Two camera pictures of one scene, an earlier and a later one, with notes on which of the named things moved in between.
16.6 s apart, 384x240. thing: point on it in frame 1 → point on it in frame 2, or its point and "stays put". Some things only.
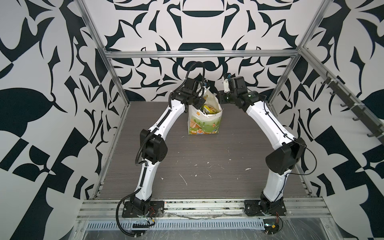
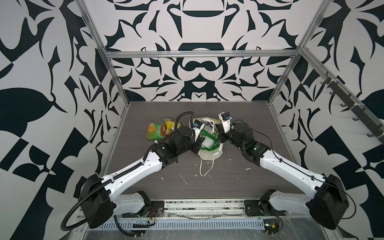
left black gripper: x=202 y=102 → x=196 y=148
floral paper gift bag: x=206 y=120 → x=212 y=154
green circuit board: x=271 y=226 stays put
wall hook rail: x=362 y=113 stays put
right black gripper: x=221 y=97 → x=222 y=138
